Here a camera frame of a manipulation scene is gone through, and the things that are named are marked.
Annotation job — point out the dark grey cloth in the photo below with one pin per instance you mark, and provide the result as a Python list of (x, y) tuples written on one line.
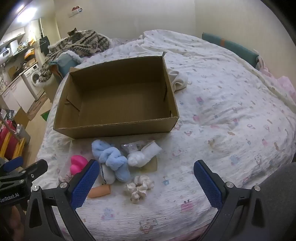
[(282, 197)]

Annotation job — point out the white fluffy sock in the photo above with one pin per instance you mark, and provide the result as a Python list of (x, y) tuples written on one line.
[(141, 156)]

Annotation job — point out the white washing machine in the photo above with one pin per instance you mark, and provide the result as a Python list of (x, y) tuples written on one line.
[(32, 80)]

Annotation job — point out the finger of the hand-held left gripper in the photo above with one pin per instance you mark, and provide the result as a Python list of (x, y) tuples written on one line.
[(34, 169), (13, 162)]

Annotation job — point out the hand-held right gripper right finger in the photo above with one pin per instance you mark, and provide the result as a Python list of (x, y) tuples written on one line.
[(208, 183)]

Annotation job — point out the wall hook shelf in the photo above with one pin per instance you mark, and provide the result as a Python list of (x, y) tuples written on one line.
[(75, 11)]

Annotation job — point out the cream scrunchie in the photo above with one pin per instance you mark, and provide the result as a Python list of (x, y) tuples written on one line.
[(138, 188)]

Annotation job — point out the patterned knit blanket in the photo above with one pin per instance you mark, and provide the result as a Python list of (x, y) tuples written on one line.
[(85, 42)]

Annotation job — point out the light blue fluffy cloth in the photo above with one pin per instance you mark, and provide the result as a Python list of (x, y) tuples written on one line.
[(108, 157)]

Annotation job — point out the pink rubber toy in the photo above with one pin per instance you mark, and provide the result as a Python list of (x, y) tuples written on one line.
[(77, 165)]

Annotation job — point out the red suitcase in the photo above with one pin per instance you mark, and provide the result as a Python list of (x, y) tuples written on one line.
[(7, 136)]

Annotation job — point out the yellow wooden rack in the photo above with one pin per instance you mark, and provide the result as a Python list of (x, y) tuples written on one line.
[(10, 144)]

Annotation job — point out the tabby cat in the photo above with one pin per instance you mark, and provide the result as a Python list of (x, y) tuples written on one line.
[(72, 33)]

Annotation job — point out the white kitchen cabinet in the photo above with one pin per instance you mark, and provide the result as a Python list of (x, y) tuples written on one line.
[(16, 95)]

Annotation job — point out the cream folded cloth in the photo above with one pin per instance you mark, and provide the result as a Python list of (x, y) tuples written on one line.
[(179, 80)]

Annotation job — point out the flat cardboard piece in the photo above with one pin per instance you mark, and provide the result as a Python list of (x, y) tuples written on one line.
[(151, 165)]

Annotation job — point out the orange tube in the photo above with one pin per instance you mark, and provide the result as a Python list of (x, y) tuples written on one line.
[(100, 191)]

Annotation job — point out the white countertop appliance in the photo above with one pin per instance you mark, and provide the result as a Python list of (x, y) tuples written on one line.
[(4, 52)]

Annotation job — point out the dark hanging cloth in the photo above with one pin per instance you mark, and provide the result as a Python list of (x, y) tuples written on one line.
[(44, 45)]

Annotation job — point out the clear plastic bag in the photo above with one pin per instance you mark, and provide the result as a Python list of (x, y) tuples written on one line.
[(130, 146)]

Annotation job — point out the white sock with dark stripe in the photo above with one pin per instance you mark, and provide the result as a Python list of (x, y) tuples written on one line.
[(107, 175)]

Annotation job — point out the teal headboard cushion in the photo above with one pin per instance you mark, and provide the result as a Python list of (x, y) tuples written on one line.
[(233, 49)]

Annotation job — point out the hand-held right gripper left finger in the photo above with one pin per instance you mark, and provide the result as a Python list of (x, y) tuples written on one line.
[(84, 183)]

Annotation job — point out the pink cloth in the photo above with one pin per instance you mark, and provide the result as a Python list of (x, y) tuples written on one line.
[(281, 83)]

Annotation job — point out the teal pillow with fleece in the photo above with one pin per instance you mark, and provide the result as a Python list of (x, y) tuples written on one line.
[(66, 62)]

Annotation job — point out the brown cardboard box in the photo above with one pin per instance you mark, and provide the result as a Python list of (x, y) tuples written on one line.
[(120, 99)]

